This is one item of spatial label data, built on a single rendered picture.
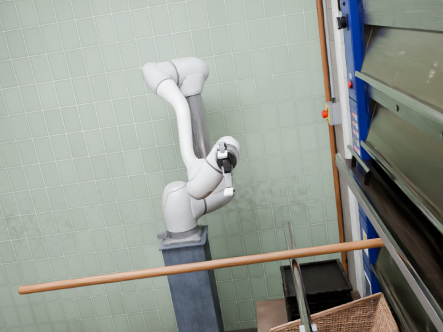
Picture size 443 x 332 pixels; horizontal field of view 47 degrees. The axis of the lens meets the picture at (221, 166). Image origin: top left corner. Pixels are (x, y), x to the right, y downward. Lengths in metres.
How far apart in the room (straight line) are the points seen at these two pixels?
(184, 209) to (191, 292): 0.43
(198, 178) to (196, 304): 0.78
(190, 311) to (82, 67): 1.42
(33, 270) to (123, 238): 0.62
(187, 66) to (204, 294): 1.09
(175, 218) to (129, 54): 0.97
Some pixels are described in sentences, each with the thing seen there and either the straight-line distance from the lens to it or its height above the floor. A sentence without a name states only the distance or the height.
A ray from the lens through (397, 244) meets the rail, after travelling 1.24.
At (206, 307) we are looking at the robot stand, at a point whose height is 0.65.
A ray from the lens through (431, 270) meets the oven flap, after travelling 1.19.
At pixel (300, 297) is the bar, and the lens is 1.55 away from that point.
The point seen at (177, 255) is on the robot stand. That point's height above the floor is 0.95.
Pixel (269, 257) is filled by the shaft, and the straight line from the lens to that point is 1.74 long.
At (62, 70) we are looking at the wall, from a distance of 2.96.
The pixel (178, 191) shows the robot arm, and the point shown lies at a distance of 2.37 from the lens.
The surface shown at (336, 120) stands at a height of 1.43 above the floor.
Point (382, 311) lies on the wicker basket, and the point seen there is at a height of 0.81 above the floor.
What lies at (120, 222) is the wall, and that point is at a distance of 3.10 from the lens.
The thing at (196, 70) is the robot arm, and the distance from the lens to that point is 2.40.
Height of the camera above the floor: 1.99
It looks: 16 degrees down
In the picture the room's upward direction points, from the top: 9 degrees counter-clockwise
